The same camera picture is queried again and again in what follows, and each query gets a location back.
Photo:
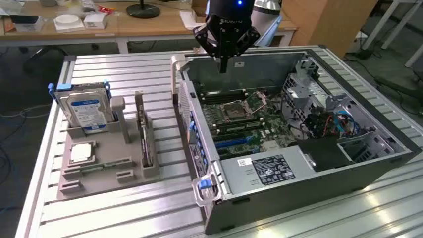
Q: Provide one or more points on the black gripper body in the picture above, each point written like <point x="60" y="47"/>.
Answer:
<point x="229" y="15"/>

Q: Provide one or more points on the graphics card with black fan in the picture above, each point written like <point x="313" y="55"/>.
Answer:
<point x="145" y="138"/>

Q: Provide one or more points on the white paper stack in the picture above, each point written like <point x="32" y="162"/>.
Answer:
<point x="189" y="21"/>

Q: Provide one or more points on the wooden desk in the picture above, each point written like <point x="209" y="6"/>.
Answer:
<point x="148" y="24"/>

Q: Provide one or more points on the black RAM slot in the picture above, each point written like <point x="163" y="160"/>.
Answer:
<point x="217" y="100"/>
<point x="215" y="93"/>

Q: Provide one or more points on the black round lamp base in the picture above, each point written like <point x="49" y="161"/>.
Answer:
<point x="143" y="11"/>

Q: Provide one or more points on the wooden cabinet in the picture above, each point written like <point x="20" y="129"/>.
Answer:
<point x="329" y="24"/>

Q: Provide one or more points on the socket cover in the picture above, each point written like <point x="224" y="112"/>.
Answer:
<point x="256" y="102"/>

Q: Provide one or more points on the silver metal drive cage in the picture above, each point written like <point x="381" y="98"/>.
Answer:
<point x="300" y="96"/>

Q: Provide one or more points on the red packet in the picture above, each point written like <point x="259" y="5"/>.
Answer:
<point x="107" y="10"/>

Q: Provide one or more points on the white labelled box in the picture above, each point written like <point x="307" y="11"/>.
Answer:
<point x="95" y="21"/>

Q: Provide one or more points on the green motherboard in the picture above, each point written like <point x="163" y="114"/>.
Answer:
<point x="273" y="124"/>

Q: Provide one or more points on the installed RAM stick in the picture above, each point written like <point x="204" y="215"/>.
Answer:
<point x="239" y="126"/>

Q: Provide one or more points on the white round container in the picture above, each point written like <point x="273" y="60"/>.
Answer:
<point x="68" y="23"/>

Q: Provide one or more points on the blue expansion slot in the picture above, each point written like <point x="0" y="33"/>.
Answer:
<point x="231" y="143"/>

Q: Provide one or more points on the small silver chipset heatsink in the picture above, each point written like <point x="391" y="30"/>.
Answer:
<point x="272" y="145"/>

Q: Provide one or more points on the hard disk with blue carrier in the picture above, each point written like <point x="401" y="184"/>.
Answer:
<point x="85" y="111"/>

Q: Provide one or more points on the grey parts rack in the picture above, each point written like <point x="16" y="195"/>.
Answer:
<point x="115" y="148"/>

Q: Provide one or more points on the white box with dark lid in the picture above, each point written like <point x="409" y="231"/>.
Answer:
<point x="25" y="23"/>

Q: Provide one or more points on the grey power supply unit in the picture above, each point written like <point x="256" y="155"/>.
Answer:
<point x="237" y="176"/>

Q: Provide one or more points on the blue release latch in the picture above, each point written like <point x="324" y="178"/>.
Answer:
<point x="203" y="185"/>

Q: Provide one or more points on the silver CPU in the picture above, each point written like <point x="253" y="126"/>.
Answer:
<point x="80" y="152"/>

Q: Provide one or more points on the green RAM stick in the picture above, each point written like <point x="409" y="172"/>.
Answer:
<point x="99" y="166"/>

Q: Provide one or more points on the black open PC case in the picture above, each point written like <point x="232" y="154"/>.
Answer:
<point x="297" y="198"/>

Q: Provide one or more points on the white table frame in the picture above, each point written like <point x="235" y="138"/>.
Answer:
<point x="377" y="29"/>

